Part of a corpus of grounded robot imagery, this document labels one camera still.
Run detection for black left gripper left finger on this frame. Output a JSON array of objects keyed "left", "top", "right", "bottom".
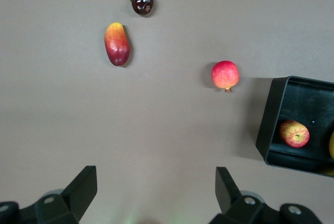
[{"left": 0, "top": 166, "right": 98, "bottom": 224}]

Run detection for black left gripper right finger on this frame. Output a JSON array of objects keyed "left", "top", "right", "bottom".
[{"left": 208, "top": 167, "right": 320, "bottom": 224}]

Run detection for red yellow apple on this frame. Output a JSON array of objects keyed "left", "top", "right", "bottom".
[{"left": 278, "top": 120, "right": 311, "bottom": 148}]

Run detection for black plastic box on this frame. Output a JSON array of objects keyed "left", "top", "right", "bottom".
[{"left": 255, "top": 75, "right": 334, "bottom": 175}]

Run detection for yellow banana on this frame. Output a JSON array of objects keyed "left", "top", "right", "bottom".
[{"left": 328, "top": 129, "right": 334, "bottom": 160}]

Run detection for brown table cloth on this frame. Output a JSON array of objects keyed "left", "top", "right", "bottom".
[{"left": 0, "top": 0, "right": 334, "bottom": 224}]

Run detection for red pomegranate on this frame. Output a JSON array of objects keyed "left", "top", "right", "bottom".
[{"left": 210, "top": 60, "right": 240, "bottom": 93}]

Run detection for red yellow mango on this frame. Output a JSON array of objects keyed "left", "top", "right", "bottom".
[{"left": 104, "top": 22, "right": 130, "bottom": 67}]

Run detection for dark purple mangosteen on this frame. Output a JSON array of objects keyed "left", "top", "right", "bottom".
[{"left": 130, "top": 0, "right": 154, "bottom": 17}]

